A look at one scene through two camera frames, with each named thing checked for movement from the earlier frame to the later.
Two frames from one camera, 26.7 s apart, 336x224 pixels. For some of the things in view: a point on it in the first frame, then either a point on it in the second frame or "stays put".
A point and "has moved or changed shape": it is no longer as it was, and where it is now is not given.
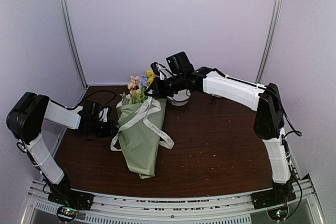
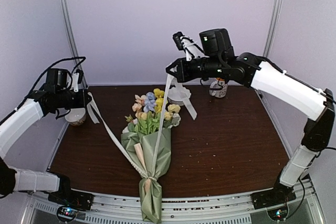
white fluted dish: [180, 98] stays put
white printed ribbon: [151, 105] has moved or changed shape
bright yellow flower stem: [151, 76] -> [159, 100]
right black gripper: [158, 92] -> [184, 73]
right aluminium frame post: [273, 25] stays put
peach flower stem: [134, 86] -> [140, 102]
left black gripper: [109, 132] -> [82, 103]
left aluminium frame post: [64, 4] stays put
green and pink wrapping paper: [139, 125] -> [142, 148]
